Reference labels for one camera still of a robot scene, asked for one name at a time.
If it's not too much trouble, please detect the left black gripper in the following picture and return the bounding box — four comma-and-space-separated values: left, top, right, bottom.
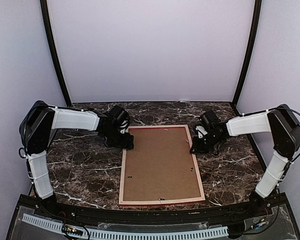
102, 126, 134, 150

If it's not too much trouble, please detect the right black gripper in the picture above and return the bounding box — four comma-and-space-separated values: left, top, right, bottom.
190, 131, 223, 154

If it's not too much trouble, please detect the brown backing board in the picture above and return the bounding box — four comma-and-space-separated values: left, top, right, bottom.
122, 126, 202, 202

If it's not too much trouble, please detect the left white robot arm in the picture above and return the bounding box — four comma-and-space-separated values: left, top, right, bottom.
19, 100, 134, 218

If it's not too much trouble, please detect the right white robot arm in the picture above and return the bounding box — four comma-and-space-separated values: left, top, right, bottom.
189, 104, 300, 217

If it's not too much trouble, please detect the small circuit board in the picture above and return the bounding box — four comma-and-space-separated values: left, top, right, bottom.
61, 224, 84, 237

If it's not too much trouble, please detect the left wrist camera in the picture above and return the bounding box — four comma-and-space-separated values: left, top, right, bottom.
109, 105, 129, 127

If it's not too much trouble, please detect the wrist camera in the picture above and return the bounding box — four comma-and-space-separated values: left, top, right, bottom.
199, 110, 221, 131
109, 105, 129, 127

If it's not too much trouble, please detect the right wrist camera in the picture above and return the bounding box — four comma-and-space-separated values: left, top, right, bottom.
199, 110, 221, 131

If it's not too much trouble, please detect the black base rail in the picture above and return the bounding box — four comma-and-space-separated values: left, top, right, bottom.
19, 192, 288, 228

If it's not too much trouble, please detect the white slotted cable duct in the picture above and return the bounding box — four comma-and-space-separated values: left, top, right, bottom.
21, 213, 229, 240

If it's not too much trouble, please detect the left black corner post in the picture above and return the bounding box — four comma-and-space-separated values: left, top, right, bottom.
39, 0, 72, 107

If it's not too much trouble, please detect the black corner post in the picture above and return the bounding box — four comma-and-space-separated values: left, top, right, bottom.
231, 0, 262, 109
39, 0, 72, 107

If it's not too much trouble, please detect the right black corner post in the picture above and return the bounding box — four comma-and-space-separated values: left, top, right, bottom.
231, 0, 262, 109

